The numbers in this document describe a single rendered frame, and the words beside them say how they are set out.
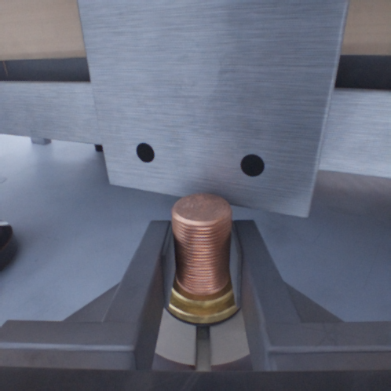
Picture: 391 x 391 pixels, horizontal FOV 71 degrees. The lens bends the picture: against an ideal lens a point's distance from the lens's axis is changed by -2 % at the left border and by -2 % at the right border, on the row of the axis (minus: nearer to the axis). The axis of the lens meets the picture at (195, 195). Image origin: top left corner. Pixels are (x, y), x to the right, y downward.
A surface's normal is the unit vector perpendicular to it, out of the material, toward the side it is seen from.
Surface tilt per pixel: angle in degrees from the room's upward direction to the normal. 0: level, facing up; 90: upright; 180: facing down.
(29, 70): 90
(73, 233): 180
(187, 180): 90
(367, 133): 90
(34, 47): 90
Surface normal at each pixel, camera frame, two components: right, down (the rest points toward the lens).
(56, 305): -0.02, -0.88
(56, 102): -0.37, 0.45
